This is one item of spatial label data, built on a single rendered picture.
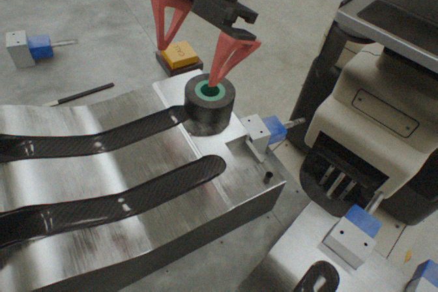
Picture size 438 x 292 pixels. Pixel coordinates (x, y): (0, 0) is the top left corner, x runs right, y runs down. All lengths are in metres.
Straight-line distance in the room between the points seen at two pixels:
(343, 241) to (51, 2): 0.86
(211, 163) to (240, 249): 0.13
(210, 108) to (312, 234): 0.23
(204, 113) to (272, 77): 1.55
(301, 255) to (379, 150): 0.32
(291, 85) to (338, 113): 1.30
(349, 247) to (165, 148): 0.28
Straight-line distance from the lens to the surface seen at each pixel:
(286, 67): 2.12
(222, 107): 0.48
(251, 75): 1.99
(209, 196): 0.44
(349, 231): 0.47
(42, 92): 0.72
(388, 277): 0.50
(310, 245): 0.47
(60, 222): 0.41
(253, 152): 0.50
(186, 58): 0.70
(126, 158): 0.48
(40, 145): 0.48
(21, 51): 0.77
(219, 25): 0.37
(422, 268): 0.52
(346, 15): 0.51
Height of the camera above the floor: 1.27
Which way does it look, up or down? 51 degrees down
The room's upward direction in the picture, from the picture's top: 8 degrees clockwise
